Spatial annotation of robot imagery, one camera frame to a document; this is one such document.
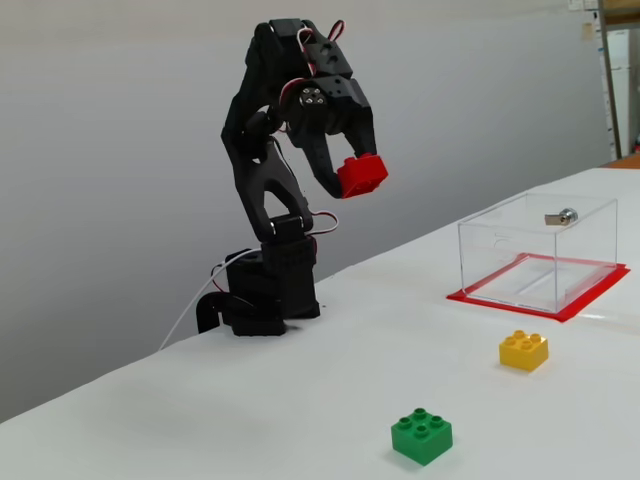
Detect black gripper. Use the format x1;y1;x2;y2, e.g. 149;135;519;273
288;76;377;200

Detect red lego brick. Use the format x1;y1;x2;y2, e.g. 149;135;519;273
336;153;390;200

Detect black robot base with clamp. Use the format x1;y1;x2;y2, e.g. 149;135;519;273
195;248;321;337

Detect transparent plastic box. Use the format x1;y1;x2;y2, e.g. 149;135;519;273
457;192;619;315

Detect silver metal box lock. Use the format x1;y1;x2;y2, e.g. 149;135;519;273
543;207;580;228

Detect yellow lego brick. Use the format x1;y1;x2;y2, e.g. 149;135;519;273
498;329;550;373

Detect green lego brick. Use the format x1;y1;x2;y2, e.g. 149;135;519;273
390;407;454;467

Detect white cabinet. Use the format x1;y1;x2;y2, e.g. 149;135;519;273
605;27;631;156

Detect wooden table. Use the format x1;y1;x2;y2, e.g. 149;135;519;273
599;152;640;170

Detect red white gripper servo cable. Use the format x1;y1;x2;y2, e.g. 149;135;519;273
278;77;314;134

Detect red white shoulder servo cable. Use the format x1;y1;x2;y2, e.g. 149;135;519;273
302;212;340;237

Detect red white elbow servo cable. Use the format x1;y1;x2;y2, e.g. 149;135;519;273
296;19;347;76

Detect white power cable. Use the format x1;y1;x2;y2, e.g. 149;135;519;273
159;247;262;351

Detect grey metal shelf post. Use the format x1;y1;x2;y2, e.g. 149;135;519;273
597;0;624;161

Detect red tape frame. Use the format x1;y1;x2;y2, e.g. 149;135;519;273
446;252;631;324

